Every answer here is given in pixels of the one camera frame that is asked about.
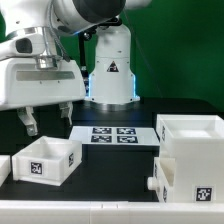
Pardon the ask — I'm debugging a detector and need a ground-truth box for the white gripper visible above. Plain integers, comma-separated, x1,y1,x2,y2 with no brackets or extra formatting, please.
0,58,85,136

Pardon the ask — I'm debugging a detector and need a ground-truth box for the large white drawer cabinet box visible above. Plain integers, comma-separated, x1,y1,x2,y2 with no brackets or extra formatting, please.
156,114,224,203

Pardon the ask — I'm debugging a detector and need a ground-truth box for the small white drawer with knob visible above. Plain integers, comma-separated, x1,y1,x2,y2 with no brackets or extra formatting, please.
147,157,175,203

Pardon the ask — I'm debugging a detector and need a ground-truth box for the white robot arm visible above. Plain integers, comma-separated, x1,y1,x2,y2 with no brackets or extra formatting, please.
0,0,152,136

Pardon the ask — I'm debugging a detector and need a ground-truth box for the white sheet with markers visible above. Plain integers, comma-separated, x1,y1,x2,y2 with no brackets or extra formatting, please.
69,126,159,146

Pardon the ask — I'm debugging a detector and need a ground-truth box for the white left fence rail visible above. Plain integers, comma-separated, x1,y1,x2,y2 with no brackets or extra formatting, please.
0,155,11,187

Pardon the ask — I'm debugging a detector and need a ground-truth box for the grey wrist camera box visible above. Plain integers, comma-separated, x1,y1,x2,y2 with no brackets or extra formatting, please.
0,27,57,61

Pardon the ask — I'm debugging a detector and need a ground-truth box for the black camera stand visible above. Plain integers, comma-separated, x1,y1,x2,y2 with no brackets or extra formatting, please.
78,31,92,77

